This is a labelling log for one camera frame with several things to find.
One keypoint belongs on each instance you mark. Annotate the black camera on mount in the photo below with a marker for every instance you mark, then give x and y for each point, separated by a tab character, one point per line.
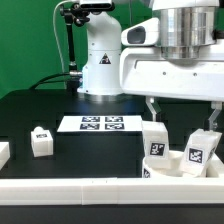
96	4

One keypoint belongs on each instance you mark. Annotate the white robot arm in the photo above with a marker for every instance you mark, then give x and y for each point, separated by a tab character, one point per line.
177	53

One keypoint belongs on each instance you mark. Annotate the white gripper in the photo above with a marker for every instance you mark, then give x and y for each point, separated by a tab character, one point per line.
144	72

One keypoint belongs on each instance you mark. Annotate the white left barrier block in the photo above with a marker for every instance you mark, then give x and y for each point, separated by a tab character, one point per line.
4	153

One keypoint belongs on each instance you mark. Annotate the white front barrier wall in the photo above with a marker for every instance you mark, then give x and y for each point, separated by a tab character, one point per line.
111	191

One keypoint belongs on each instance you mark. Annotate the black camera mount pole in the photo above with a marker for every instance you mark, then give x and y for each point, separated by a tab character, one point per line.
73	15

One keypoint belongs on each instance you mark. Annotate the white marker sheet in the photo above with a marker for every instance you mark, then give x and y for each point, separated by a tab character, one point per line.
112	123

